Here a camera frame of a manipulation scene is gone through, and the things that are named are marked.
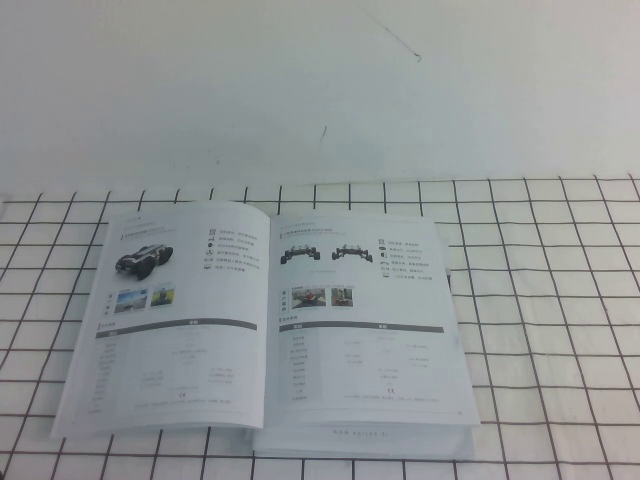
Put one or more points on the white black-grid table cloth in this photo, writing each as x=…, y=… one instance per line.
x=550, y=350

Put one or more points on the white AgileX product catalogue book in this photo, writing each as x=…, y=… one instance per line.
x=350, y=360

